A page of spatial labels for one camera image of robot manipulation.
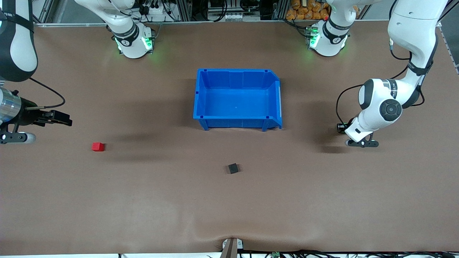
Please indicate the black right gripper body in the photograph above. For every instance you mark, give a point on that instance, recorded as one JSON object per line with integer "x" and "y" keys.
{"x": 28, "y": 115}

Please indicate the red cube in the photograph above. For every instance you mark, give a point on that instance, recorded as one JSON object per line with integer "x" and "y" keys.
{"x": 97, "y": 147}

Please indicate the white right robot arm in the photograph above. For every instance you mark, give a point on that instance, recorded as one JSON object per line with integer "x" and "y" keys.
{"x": 125, "y": 39}

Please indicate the black cube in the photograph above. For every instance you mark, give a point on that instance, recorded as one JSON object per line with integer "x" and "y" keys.
{"x": 233, "y": 168}

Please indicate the blue plastic storage bin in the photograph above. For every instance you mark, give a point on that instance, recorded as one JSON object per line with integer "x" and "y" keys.
{"x": 236, "y": 100}

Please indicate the orange bag pile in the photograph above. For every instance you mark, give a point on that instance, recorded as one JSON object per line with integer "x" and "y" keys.
{"x": 301, "y": 9}

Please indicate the small green connector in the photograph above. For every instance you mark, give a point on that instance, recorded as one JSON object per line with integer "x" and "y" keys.
{"x": 275, "y": 254}

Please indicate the white power strip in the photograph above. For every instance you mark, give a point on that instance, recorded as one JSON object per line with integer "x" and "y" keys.
{"x": 159, "y": 10}

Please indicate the metal table clamp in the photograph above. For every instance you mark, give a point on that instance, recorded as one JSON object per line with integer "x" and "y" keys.
{"x": 231, "y": 249}

